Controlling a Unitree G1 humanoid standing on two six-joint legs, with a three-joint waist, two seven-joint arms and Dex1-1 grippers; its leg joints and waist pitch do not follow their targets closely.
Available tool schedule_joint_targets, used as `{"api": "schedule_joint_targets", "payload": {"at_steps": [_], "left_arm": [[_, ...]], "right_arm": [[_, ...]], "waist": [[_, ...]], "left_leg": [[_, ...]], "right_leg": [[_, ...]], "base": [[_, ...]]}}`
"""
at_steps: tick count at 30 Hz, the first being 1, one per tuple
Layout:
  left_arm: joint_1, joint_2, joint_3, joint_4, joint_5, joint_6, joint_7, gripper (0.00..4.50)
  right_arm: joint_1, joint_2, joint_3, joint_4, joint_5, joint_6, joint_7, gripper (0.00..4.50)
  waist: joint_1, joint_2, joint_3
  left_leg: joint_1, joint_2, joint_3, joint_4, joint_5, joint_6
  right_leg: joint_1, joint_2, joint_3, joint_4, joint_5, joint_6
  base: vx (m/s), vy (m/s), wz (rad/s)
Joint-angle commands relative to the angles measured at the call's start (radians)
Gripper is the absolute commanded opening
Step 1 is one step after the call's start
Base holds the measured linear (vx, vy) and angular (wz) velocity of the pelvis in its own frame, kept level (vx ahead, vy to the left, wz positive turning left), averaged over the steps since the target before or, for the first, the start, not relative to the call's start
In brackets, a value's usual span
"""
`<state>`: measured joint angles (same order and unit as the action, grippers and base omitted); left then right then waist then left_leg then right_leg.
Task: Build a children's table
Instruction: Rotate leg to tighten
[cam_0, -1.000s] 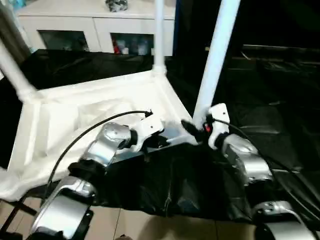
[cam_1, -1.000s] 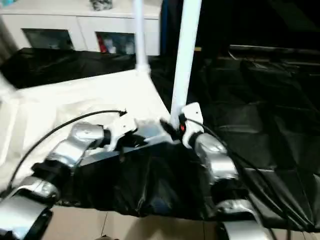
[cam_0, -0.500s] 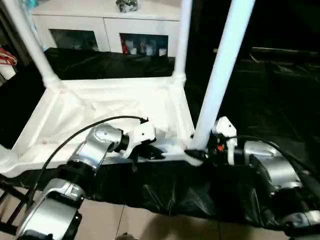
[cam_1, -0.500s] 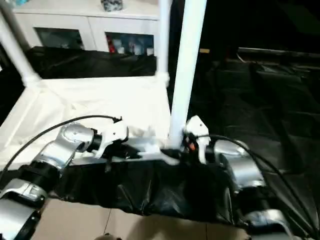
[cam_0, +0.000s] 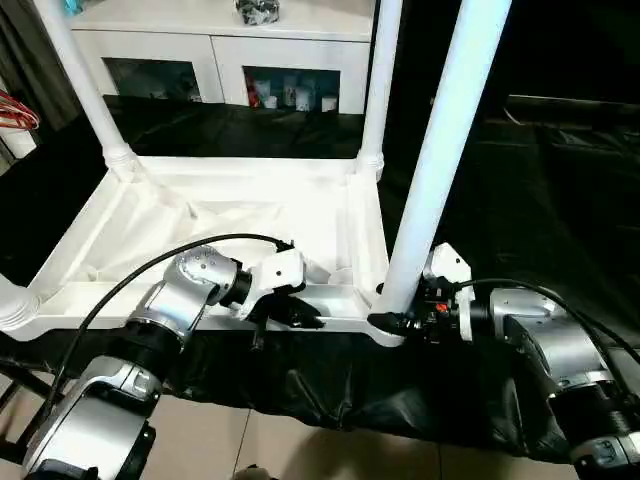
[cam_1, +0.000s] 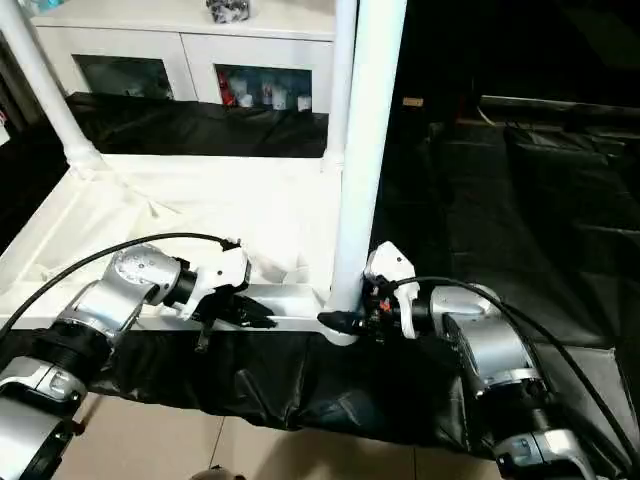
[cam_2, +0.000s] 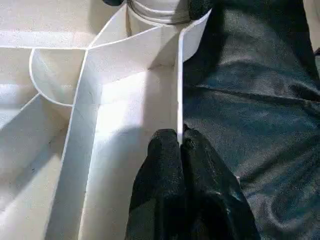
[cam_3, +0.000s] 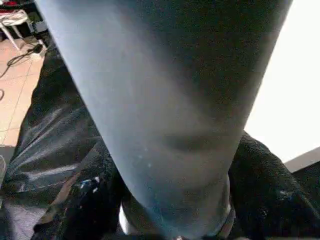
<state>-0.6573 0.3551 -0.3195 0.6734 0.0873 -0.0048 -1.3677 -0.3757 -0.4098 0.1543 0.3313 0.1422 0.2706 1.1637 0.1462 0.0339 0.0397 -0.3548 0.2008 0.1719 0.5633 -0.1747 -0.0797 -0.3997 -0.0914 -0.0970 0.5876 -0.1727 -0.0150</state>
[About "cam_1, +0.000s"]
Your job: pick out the white plastic table top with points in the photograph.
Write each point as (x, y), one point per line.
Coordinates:
(200, 210)

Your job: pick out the white plastic table leg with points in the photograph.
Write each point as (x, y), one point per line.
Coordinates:
(342, 85)
(45, 85)
(367, 140)

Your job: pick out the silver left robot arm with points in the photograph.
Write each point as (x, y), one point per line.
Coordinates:
(115, 300)

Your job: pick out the black mat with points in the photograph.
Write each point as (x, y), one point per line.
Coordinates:
(350, 370)

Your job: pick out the small yellow label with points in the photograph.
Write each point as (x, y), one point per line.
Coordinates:
(413, 102)

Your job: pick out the red bottle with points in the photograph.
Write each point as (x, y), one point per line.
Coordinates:
(225, 90)

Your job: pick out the white glass-door cabinet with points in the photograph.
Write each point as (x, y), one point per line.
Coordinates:
(175, 45)

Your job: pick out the black metal bar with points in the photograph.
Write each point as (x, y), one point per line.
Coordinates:
(560, 102)

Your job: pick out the dark bundled object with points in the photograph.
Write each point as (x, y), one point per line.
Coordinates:
(229, 9)

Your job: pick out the grey curtain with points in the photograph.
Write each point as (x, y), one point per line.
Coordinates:
(15, 65)

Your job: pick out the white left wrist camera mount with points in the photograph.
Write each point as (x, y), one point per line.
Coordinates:
(220, 277)

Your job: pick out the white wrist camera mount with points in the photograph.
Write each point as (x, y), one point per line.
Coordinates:
(395, 270)
(220, 277)

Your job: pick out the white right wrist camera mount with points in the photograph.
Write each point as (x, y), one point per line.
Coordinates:
(395, 270)

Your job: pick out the black folding frame bar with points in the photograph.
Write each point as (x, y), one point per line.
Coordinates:
(80, 420)

